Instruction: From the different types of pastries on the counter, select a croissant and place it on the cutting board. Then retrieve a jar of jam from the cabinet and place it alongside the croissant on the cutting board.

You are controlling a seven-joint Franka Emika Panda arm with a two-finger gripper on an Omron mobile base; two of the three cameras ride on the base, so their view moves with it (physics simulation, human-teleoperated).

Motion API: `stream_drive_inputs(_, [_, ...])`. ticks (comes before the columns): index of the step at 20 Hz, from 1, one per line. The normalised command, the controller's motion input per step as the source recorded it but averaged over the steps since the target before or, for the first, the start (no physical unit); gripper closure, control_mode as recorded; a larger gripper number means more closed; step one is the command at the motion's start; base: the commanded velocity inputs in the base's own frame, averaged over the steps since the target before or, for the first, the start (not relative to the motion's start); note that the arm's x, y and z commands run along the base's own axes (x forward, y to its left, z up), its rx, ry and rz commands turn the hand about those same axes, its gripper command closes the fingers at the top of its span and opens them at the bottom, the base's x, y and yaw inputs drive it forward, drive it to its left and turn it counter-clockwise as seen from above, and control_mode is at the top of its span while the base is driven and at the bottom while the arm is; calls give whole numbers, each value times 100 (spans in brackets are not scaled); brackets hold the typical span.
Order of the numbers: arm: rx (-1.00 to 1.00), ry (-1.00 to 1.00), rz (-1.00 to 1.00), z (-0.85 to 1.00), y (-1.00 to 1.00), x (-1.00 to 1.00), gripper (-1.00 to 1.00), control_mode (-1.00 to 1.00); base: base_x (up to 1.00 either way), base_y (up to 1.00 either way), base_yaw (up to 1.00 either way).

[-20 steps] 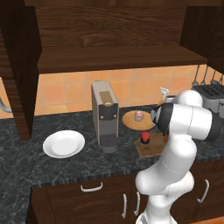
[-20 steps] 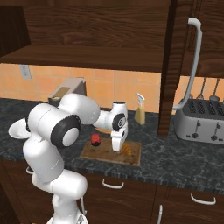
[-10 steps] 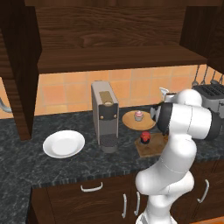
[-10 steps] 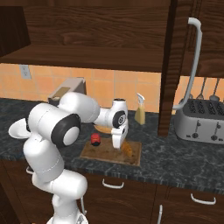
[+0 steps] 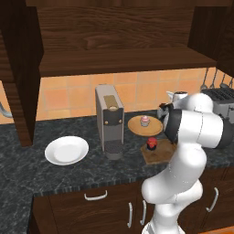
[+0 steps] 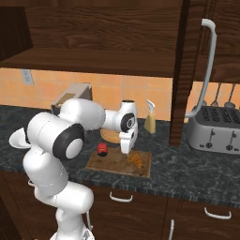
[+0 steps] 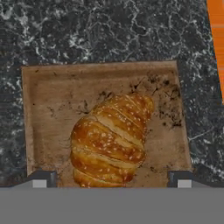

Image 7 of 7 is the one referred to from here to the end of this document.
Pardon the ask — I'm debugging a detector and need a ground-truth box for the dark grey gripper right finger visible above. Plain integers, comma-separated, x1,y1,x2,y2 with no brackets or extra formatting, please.
168,170,212,189

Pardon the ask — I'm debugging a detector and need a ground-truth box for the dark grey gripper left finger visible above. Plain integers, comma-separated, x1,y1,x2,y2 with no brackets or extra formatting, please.
15,170,58,189

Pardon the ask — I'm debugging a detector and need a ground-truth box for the brown wooden cutting board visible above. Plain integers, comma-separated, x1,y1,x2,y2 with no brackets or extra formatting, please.
20,59,193,188

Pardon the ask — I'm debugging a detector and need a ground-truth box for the golden brown seeded croissant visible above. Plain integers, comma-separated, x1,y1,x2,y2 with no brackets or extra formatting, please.
70,93,155,188

